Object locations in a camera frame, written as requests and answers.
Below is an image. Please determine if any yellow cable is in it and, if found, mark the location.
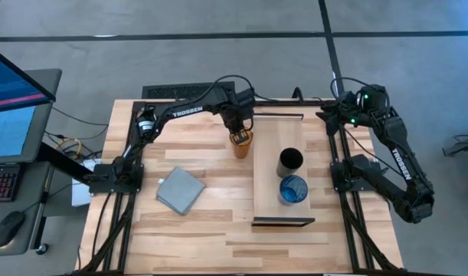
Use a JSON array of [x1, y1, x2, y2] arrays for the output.
[[54, 136, 83, 159]]

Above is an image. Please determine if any black cylindrical cup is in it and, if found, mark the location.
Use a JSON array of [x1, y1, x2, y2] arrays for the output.
[[276, 146, 305, 179]]

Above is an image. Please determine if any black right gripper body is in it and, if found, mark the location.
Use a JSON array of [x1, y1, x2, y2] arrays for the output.
[[334, 90, 369, 127]]

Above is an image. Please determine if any black keyboard with red lights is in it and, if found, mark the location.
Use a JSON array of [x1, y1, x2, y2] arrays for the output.
[[0, 163, 23, 203]]

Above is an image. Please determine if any tilted dark computer monitor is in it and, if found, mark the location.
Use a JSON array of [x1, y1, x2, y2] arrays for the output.
[[0, 44, 58, 115]]

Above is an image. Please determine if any wooden tray with black handles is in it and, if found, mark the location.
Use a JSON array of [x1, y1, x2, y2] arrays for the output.
[[250, 112, 316, 228]]

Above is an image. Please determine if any white paper sheet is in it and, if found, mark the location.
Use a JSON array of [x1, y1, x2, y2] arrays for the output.
[[70, 158, 100, 209]]

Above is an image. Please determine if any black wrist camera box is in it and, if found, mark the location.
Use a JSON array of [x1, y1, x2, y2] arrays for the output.
[[236, 87, 257, 110]]

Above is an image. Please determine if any grey-bezel computer monitor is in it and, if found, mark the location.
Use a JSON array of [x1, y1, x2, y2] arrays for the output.
[[0, 68, 64, 166]]

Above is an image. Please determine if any grey folded cloth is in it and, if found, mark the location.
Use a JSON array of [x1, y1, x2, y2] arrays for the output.
[[155, 166, 207, 216]]

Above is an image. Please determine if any amber translucent plastic cup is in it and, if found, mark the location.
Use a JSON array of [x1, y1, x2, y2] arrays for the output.
[[229, 130, 255, 160]]

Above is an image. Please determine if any blue translucent plastic cup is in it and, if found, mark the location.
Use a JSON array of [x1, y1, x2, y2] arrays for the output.
[[277, 174, 309, 207]]

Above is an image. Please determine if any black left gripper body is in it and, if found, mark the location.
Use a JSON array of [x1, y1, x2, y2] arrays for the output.
[[221, 103, 255, 136]]

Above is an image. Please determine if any black computer mouse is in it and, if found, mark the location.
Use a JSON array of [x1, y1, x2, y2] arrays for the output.
[[0, 210, 27, 248]]

